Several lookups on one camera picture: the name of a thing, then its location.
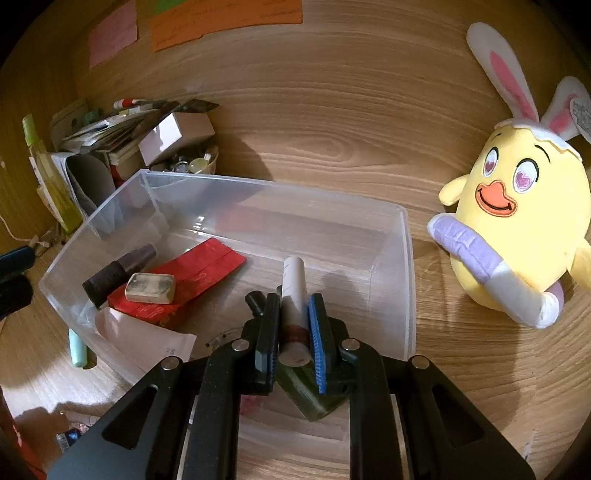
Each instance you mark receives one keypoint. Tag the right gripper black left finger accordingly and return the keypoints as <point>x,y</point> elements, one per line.
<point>245,366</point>

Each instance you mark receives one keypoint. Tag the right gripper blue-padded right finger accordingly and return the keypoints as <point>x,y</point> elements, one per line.
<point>345,366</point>

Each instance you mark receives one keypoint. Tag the dark green tube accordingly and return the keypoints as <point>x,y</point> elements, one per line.
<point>297,382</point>

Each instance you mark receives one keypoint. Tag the white cosmetic tube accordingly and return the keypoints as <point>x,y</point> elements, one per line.
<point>294,306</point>

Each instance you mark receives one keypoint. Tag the purple silver lipstick tube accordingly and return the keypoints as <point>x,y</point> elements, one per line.
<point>100,285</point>

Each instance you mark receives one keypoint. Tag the beige eraser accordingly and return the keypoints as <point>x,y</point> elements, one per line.
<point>150,288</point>

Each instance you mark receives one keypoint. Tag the mint green eraser case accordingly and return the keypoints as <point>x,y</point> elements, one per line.
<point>78,350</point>

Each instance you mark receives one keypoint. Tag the yellow-green spray bottle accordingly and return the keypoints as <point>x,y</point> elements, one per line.
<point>51,182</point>

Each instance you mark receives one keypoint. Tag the pink cream tube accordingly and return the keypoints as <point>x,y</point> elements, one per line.
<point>142,343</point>

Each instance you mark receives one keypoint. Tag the red envelope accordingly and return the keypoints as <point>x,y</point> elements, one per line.
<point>195,271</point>

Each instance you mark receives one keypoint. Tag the white folded paper box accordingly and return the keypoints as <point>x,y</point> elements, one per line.
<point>88,180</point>

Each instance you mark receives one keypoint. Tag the red book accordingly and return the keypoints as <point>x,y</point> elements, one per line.
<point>117,179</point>

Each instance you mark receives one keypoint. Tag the small blue black box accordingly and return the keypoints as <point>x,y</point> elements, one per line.
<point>65,440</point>

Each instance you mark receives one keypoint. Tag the stack of papers and booklets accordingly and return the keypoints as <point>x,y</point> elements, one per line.
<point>107,134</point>

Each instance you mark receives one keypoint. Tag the yellow chick plush toy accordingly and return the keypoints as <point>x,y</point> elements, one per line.
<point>523,211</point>

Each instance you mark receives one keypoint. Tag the red and white marker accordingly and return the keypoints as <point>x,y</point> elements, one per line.
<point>127,103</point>

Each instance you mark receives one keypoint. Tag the small white cardboard box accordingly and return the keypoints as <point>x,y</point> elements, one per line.
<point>177,130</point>

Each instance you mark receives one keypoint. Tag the pink paper note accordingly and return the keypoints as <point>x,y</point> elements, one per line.
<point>114,33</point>

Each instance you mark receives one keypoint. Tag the green paper note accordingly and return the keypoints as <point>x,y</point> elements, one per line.
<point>161,6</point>

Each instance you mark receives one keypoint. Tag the orange paper note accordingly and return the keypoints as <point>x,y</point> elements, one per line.
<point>190,20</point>

